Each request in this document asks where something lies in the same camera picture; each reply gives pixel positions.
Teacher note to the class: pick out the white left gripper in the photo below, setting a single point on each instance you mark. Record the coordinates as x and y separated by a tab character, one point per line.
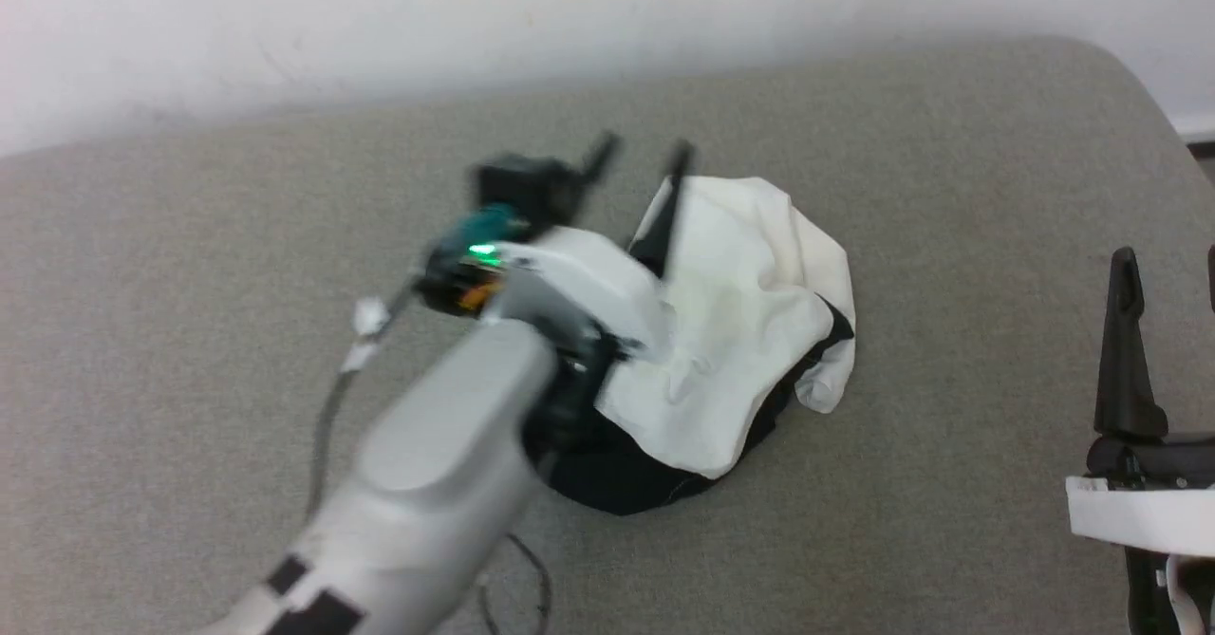
588	279

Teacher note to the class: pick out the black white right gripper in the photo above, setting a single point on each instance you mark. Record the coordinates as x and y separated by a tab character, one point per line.
1153	502

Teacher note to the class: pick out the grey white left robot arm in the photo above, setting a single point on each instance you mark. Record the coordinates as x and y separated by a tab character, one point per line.
437	464

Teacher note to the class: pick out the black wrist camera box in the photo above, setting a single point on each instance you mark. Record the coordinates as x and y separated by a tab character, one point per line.
522	187

